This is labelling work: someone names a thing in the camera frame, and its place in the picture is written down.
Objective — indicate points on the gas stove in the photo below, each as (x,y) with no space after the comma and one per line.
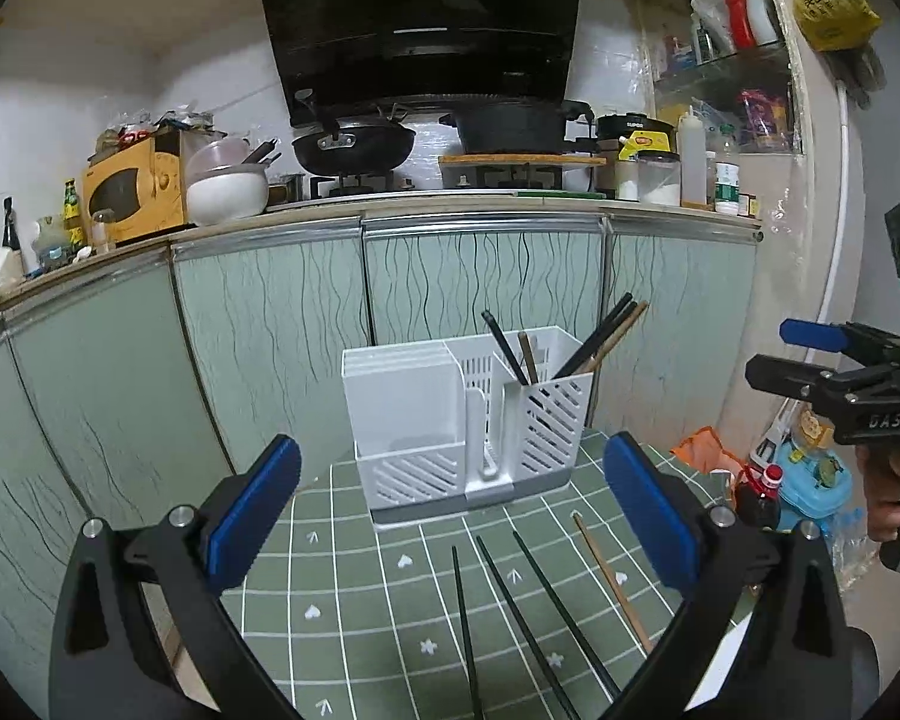
(360,184)

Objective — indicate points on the wooden board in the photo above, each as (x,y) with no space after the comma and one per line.
(521,160)

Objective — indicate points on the white pipe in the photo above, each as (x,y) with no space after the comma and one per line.
(844,202)

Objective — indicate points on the white plastic utensil holder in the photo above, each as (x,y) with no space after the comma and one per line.
(405,420)

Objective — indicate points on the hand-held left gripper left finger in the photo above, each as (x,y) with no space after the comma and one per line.
(251,517)

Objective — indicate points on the red-capped dark sauce bottle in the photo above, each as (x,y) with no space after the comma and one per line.
(761,502)

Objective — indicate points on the orange plastic bag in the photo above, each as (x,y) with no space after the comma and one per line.
(701,454)

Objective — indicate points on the glass wall shelf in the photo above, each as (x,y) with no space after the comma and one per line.
(720,64)

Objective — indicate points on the black cooking pot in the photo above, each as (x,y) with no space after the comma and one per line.
(517,127)

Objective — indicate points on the black electric cooker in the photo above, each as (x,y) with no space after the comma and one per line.
(634,127)

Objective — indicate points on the person's right hand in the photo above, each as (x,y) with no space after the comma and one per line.
(883,499)

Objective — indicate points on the green patterned cabinet door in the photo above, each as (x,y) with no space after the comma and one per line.
(675,315)
(450,270)
(112,375)
(0,502)
(270,337)

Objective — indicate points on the clear plastic bowl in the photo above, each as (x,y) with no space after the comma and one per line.
(214,154)

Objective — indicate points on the white pot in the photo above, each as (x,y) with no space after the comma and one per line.
(225,199)

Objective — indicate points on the black wok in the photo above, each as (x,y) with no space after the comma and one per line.
(352,146)

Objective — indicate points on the dark glass bottle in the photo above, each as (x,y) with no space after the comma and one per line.
(10,236)

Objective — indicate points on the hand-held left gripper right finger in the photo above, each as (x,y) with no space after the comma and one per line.
(649,510)

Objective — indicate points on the white plastic bottle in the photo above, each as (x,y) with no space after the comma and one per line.
(763,11)

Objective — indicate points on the green checked tablecloth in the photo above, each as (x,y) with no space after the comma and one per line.
(360,600)

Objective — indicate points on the yellow plastic bag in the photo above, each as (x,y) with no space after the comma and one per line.
(832,11)

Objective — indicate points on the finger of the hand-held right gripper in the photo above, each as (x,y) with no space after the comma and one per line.
(810,334)
(787,376)

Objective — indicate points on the green bottle with yellow label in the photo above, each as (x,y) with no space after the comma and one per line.
(72,214)

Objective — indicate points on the black-lidded jar of white powder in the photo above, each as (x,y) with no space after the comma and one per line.
(658,184)

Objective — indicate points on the yellow microwave oven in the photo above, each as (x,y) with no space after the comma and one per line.
(131,191)

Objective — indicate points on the white squeeze bottle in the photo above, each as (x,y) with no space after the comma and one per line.
(692,165)

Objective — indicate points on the wooden chopstick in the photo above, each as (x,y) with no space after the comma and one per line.
(625,330)
(614,585)
(527,356)

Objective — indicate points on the red plastic bottle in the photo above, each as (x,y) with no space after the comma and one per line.
(739,15)

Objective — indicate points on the black range hood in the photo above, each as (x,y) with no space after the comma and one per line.
(420,15)

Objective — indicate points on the green-labelled white bottle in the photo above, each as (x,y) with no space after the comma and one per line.
(727,184)

